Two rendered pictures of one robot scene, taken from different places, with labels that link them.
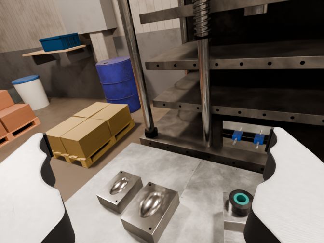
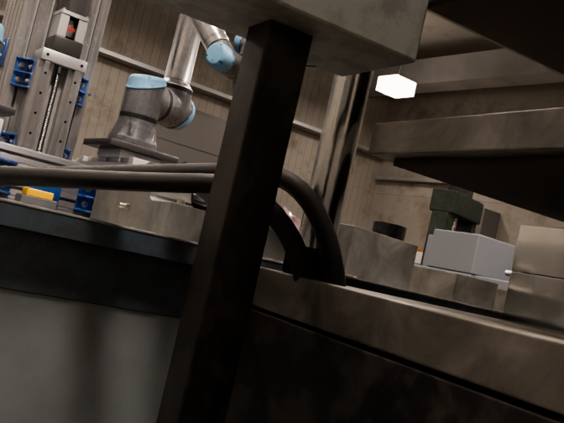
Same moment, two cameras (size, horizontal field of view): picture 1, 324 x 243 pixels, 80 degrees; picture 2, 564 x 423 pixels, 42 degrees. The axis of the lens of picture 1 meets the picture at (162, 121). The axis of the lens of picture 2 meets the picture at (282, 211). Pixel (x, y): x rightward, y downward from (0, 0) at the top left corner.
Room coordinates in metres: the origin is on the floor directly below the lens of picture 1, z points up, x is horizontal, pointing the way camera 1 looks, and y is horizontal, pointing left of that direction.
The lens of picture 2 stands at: (0.93, -1.92, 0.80)
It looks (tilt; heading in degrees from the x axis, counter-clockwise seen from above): 4 degrees up; 115
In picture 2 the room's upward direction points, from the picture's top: 13 degrees clockwise
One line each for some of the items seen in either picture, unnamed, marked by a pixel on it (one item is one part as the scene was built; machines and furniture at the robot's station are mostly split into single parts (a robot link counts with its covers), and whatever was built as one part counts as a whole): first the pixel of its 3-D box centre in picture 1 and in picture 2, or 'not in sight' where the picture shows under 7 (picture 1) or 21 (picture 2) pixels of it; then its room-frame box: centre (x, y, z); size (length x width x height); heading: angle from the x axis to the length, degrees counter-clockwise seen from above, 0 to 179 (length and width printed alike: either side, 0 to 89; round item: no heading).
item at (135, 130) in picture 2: not in sight; (134, 132); (-0.46, -0.09, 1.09); 0.15 x 0.15 x 0.10
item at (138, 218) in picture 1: (151, 209); (449, 286); (0.53, 0.10, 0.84); 0.20 x 0.15 x 0.07; 144
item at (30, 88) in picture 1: (32, 92); not in sight; (4.76, 2.98, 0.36); 0.59 x 0.59 x 0.72
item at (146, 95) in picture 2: not in sight; (145, 96); (-0.46, -0.08, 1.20); 0.13 x 0.12 x 0.14; 86
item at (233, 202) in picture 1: (240, 202); (389, 231); (0.43, -0.21, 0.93); 0.08 x 0.08 x 0.04
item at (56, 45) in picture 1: (60, 42); not in sight; (4.10, 1.62, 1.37); 0.58 x 0.43 x 0.23; 60
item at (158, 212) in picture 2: not in sight; (185, 207); (0.08, -0.56, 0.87); 0.50 x 0.26 x 0.14; 144
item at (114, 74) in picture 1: (119, 85); not in sight; (3.65, 0.67, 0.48); 0.66 x 0.64 x 0.96; 60
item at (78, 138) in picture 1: (92, 129); not in sight; (2.59, 1.03, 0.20); 1.13 x 0.82 x 0.39; 154
